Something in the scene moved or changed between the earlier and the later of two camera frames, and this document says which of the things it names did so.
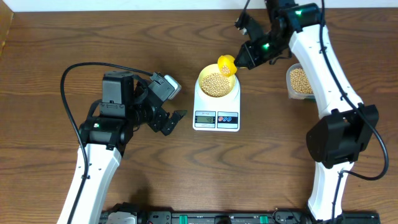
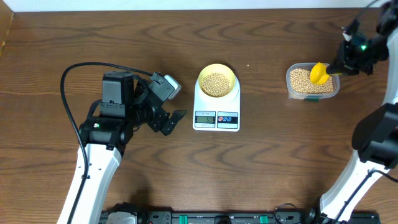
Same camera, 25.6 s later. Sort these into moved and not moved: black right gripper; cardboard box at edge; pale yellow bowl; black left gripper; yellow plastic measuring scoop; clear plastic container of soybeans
Moved: yellow plastic measuring scoop; black right gripper
Not moved: pale yellow bowl; cardboard box at edge; clear plastic container of soybeans; black left gripper
